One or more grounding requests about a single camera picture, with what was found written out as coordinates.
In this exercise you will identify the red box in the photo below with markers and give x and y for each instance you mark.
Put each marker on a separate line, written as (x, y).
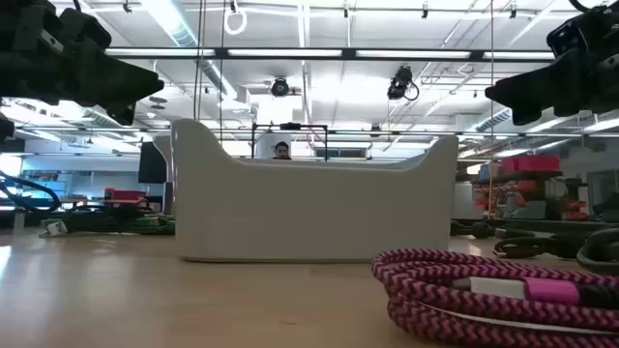
(123, 194)

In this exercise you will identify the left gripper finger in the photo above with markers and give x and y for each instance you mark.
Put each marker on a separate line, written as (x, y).
(123, 112)
(111, 77)

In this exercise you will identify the black hanging camera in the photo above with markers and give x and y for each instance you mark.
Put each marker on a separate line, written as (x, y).
(279, 88)
(400, 82)

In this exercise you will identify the grey plastic bin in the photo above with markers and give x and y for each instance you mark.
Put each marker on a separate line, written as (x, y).
(309, 212)

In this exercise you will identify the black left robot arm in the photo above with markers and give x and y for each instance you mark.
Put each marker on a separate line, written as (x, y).
(5, 128)

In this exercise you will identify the black overhead light bar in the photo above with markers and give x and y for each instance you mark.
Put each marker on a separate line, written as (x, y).
(348, 53)

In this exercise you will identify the black monitor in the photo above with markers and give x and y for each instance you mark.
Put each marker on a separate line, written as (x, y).
(150, 164)

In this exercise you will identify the shelf with red bins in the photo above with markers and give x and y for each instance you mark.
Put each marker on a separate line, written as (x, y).
(529, 164)

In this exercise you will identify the person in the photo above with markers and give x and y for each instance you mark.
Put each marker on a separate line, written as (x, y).
(282, 151)

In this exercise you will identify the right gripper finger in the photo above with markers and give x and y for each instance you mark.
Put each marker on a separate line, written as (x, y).
(526, 117)
(551, 87)

